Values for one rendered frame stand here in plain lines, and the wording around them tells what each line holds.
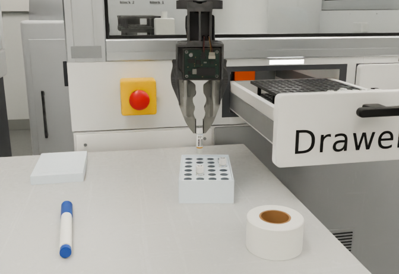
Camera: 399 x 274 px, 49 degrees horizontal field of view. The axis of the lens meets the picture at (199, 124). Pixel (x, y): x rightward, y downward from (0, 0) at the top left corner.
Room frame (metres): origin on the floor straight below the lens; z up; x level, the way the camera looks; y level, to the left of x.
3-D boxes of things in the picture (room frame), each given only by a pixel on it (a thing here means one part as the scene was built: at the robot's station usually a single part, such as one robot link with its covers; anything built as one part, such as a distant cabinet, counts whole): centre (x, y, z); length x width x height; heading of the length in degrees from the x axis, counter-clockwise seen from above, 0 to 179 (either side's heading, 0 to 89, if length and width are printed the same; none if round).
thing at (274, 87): (0.85, -0.22, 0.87); 0.22 x 0.18 x 0.06; 11
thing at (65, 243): (0.53, 0.18, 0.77); 0.14 x 0.02 x 0.02; 16
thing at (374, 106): (0.63, -0.26, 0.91); 0.07 x 0.04 x 0.01; 101
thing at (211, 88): (0.69, -0.02, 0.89); 0.06 x 0.03 x 0.09; 0
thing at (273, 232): (0.50, -0.09, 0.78); 0.07 x 0.07 x 0.04
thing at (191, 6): (0.69, 0.00, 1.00); 0.09 x 0.08 x 0.12; 0
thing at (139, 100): (0.86, 0.12, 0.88); 0.04 x 0.03 x 0.04; 101
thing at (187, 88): (0.69, 0.02, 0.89); 0.06 x 0.03 x 0.09; 0
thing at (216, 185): (0.68, -0.01, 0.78); 0.12 x 0.08 x 0.04; 0
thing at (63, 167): (0.77, 0.25, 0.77); 0.13 x 0.09 x 0.02; 11
